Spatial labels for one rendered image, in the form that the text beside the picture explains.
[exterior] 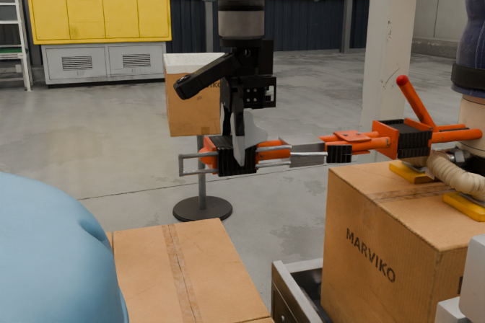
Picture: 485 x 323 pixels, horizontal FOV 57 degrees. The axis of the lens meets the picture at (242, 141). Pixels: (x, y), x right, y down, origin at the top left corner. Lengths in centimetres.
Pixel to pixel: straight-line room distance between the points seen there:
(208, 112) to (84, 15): 558
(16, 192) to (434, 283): 75
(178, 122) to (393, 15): 125
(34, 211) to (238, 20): 59
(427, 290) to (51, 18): 745
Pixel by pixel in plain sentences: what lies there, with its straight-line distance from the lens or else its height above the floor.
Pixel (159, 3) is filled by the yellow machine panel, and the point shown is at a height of 135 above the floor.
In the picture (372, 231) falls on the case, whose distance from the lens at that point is 99.
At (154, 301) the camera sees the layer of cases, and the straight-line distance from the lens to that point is 134.
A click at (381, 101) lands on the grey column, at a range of 206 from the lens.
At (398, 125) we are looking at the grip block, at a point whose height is 110.
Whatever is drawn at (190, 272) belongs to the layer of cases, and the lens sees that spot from 145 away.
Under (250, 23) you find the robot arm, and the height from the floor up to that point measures 130.
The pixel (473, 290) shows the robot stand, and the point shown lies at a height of 123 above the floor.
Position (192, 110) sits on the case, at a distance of 252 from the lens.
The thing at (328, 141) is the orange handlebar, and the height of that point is 108.
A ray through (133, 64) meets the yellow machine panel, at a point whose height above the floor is 34.
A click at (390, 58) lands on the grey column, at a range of 204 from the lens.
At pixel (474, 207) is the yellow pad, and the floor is 97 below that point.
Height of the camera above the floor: 133
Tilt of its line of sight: 17 degrees down
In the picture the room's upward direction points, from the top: straight up
